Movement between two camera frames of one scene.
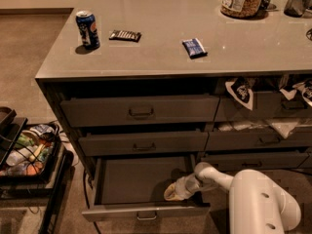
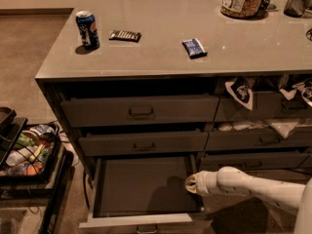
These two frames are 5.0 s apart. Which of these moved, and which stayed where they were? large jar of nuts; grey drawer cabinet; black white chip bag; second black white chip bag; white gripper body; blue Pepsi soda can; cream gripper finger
Moved: cream gripper finger; white gripper body
Stayed: large jar of nuts; blue Pepsi soda can; second black white chip bag; black white chip bag; grey drawer cabinet
